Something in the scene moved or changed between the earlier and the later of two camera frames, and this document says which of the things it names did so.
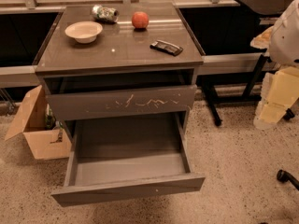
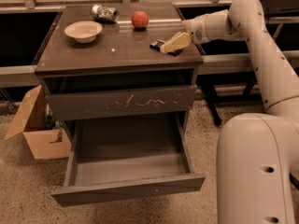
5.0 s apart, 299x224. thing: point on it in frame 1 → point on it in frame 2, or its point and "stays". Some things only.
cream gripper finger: [284, 92] → [200, 30]
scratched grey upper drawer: [103, 105] stays
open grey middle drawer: [125, 158] stays
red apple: [140, 20] stays
